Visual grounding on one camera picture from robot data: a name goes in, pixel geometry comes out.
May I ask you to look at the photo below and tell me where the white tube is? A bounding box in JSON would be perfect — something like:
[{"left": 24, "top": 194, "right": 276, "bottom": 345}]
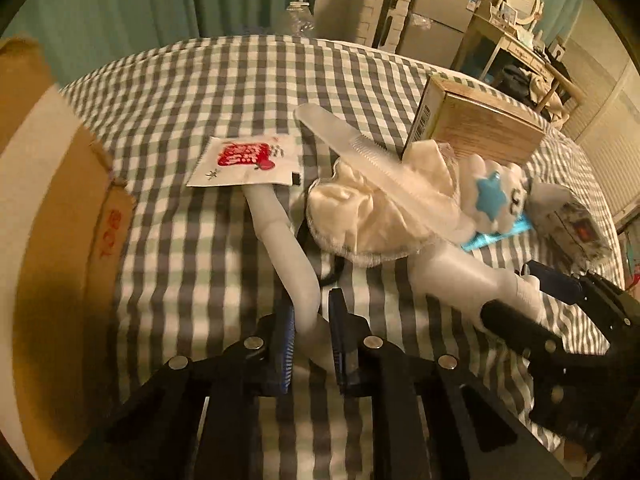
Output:
[{"left": 407, "top": 240, "right": 546, "bottom": 331}]

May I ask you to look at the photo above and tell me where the white suitcase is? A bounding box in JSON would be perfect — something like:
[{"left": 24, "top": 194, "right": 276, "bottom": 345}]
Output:
[{"left": 356, "top": 0, "right": 413, "bottom": 53}]

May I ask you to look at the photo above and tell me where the small brown carton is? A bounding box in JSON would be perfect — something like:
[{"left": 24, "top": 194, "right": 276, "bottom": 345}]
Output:
[{"left": 400, "top": 75, "right": 546, "bottom": 166}]

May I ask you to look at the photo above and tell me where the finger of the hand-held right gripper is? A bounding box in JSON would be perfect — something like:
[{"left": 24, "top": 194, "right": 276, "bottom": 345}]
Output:
[
  {"left": 522, "top": 259, "right": 640, "bottom": 313},
  {"left": 481, "top": 299, "right": 568, "bottom": 363}
]

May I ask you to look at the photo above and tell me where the grey mini fridge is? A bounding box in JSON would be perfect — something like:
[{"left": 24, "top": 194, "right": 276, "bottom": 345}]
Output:
[{"left": 395, "top": 0, "right": 488, "bottom": 68}]

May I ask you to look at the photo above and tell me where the translucent white comb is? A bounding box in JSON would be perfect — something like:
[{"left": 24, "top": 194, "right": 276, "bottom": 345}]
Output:
[{"left": 294, "top": 103, "right": 476, "bottom": 248}]

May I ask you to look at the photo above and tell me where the green curtain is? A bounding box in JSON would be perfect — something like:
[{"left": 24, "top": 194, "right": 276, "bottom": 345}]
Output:
[{"left": 0, "top": 0, "right": 321, "bottom": 61}]

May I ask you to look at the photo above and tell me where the oval white mirror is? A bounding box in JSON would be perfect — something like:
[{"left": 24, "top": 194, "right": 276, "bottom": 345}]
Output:
[{"left": 500, "top": 0, "right": 544, "bottom": 31}]

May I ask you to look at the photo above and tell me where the grey checked bed sheet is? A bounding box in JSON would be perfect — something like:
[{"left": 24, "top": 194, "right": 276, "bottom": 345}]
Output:
[{"left": 57, "top": 35, "right": 628, "bottom": 480}]

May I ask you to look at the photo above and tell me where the white curved plastic handle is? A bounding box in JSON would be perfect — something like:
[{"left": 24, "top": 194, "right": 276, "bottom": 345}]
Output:
[{"left": 244, "top": 184, "right": 333, "bottom": 376}]

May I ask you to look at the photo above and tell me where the cream dressing table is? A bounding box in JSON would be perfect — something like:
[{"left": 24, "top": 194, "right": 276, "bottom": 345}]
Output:
[{"left": 450, "top": 10, "right": 586, "bottom": 122}]

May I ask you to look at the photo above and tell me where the white cloud plush blue star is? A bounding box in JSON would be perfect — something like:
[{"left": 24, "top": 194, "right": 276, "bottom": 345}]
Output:
[{"left": 450, "top": 155, "right": 536, "bottom": 238}]

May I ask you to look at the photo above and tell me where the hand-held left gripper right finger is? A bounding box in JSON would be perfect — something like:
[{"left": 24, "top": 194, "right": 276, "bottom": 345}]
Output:
[{"left": 327, "top": 287, "right": 573, "bottom": 480}]

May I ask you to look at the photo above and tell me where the cream cloth pouch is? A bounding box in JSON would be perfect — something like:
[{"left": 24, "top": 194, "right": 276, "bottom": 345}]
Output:
[{"left": 304, "top": 140, "right": 463, "bottom": 267}]

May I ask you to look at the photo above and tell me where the cream cloth bag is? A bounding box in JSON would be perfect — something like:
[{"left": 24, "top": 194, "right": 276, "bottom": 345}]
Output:
[{"left": 525, "top": 69, "right": 558, "bottom": 113}]

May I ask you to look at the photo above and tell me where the brown cardboard box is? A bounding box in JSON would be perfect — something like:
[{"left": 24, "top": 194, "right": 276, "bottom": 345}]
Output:
[{"left": 0, "top": 35, "right": 138, "bottom": 480}]

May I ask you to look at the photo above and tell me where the clear plastic bottle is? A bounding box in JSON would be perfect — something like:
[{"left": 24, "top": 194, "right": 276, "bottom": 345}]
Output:
[{"left": 286, "top": 2, "right": 319, "bottom": 39}]

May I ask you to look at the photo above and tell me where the dark clothes pile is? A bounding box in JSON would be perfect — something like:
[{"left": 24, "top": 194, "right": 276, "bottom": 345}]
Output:
[{"left": 492, "top": 62, "right": 538, "bottom": 103}]

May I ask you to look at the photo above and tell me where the printed tissue packet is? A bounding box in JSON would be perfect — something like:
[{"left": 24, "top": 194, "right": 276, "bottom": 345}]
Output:
[{"left": 530, "top": 182, "right": 618, "bottom": 271}]

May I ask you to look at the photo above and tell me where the white sachet with red print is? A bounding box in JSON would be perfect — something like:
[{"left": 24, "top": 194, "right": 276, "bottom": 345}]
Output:
[{"left": 186, "top": 132, "right": 302, "bottom": 188}]

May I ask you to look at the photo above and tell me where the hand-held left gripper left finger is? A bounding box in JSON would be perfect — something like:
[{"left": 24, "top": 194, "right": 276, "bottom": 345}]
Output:
[{"left": 50, "top": 305, "right": 297, "bottom": 480}]

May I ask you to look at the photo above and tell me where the blue blister pack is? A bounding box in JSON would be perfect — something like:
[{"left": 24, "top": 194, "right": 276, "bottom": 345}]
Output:
[{"left": 460, "top": 212, "right": 533, "bottom": 253}]

